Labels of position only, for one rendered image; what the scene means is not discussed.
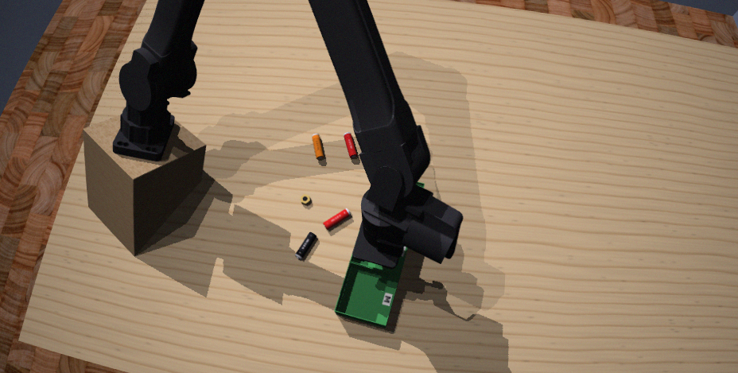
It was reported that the orange battery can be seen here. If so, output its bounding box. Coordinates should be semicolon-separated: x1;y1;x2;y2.
312;134;324;160

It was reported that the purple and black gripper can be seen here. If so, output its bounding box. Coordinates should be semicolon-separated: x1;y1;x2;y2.
352;221;401;270

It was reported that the black battery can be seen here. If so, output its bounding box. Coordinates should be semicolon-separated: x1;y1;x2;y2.
295;232;317;260

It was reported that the red battery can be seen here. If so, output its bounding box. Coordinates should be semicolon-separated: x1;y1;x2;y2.
344;132;357;158
324;208;351;230

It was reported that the green rack of three bins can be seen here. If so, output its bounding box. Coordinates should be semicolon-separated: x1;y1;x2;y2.
334;247;408;328

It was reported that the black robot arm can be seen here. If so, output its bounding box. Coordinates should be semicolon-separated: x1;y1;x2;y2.
113;0;463;264

